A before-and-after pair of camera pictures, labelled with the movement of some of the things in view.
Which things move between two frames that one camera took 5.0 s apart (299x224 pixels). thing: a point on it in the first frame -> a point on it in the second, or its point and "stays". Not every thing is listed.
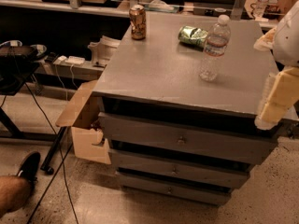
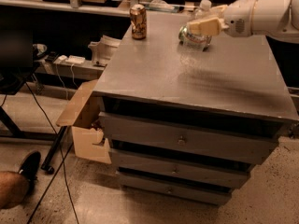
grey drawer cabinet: [179, 107] stays
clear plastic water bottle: [218, 41] -> [196, 42]
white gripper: [288, 38] -> [238, 19]
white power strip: [72, 60] stays
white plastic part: [104, 49] stays
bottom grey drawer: [173, 189] stays
